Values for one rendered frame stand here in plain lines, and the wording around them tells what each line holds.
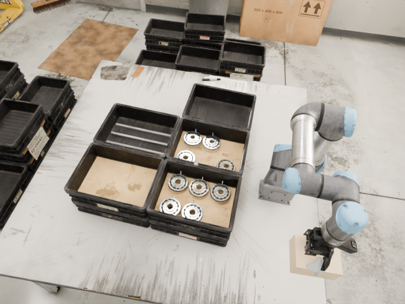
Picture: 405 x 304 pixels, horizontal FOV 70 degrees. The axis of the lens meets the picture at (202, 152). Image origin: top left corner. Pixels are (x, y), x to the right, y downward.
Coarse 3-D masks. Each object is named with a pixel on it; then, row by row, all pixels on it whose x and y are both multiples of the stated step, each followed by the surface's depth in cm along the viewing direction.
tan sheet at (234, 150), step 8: (224, 144) 168; (232, 144) 168; (240, 144) 169; (176, 152) 163; (192, 152) 164; (200, 152) 164; (208, 152) 164; (216, 152) 164; (224, 152) 165; (232, 152) 165; (240, 152) 165; (200, 160) 160; (208, 160) 161; (216, 160) 161; (232, 160) 162; (240, 160) 162
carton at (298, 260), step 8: (296, 240) 106; (304, 240) 107; (296, 248) 105; (336, 248) 105; (296, 256) 103; (304, 256) 103; (312, 256) 103; (320, 256) 103; (336, 256) 104; (296, 264) 101; (304, 264) 101; (336, 264) 102; (296, 272) 105; (304, 272) 104; (312, 272) 103; (328, 272) 100; (336, 272) 100
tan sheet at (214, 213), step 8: (168, 176) 153; (160, 192) 148; (168, 192) 148; (184, 192) 148; (232, 192) 150; (160, 200) 145; (184, 200) 146; (192, 200) 146; (200, 200) 146; (208, 200) 146; (232, 200) 147; (168, 208) 143; (208, 208) 144; (216, 208) 144; (224, 208) 144; (208, 216) 141; (216, 216) 142; (224, 216) 142; (216, 224) 139; (224, 224) 139
